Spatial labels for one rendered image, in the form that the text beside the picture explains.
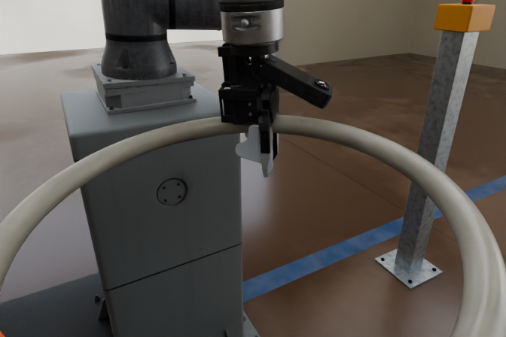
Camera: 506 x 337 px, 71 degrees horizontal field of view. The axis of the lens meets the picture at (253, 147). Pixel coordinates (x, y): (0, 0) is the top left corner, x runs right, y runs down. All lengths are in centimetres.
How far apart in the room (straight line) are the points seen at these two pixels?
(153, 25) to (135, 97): 18
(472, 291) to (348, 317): 121
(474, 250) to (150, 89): 76
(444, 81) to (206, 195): 89
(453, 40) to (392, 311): 100
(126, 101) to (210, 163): 25
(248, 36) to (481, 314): 39
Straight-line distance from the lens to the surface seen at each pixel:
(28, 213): 46
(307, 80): 54
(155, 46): 93
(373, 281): 168
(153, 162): 87
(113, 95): 91
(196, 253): 105
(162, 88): 93
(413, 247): 167
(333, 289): 160
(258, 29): 50
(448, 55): 139
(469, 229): 38
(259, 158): 57
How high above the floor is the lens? 112
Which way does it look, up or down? 24 degrees down
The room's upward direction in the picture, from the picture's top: straight up
